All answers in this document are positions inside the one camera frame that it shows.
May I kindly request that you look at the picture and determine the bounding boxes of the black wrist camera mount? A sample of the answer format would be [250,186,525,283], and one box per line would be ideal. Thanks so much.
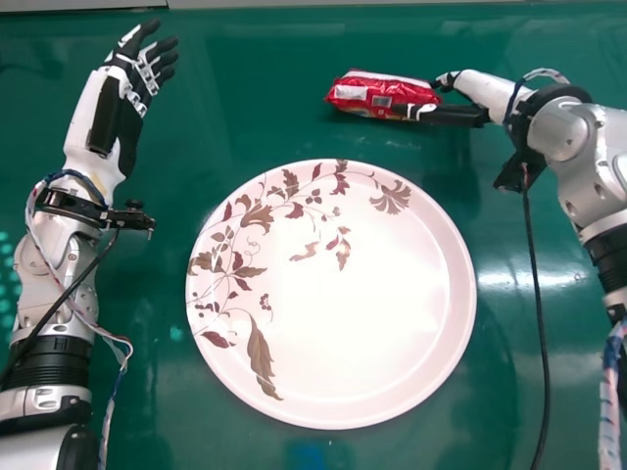
[100,198,158,242]
[492,146,546,195]

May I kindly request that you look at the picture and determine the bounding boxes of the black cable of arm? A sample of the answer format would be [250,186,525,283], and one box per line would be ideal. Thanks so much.
[0,227,121,388]
[519,164,551,470]

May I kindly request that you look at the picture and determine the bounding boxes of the plate with brown leaf pattern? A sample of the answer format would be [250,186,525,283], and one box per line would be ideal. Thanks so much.
[184,157,479,432]

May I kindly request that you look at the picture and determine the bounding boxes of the red biscuit packet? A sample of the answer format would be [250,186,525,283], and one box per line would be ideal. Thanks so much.
[322,70,445,121]

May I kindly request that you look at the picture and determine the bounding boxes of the braided white wire bundle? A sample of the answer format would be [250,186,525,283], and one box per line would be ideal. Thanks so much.
[24,170,136,470]
[600,315,627,470]

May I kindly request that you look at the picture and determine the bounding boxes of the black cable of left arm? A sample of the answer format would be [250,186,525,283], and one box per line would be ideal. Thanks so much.
[0,227,121,388]

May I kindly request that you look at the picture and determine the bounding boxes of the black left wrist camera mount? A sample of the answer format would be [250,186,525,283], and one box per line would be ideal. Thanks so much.
[100,198,158,242]

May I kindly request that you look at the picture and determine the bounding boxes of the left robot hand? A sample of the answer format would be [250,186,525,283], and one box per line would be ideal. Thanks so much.
[46,18,180,212]

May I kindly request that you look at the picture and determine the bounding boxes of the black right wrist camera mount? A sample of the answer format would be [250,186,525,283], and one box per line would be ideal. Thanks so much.
[492,146,546,195]

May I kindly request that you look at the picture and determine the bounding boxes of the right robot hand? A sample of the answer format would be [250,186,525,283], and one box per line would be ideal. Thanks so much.
[391,69,593,144]

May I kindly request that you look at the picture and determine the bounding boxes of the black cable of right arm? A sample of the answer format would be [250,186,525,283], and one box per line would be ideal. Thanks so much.
[519,164,551,470]

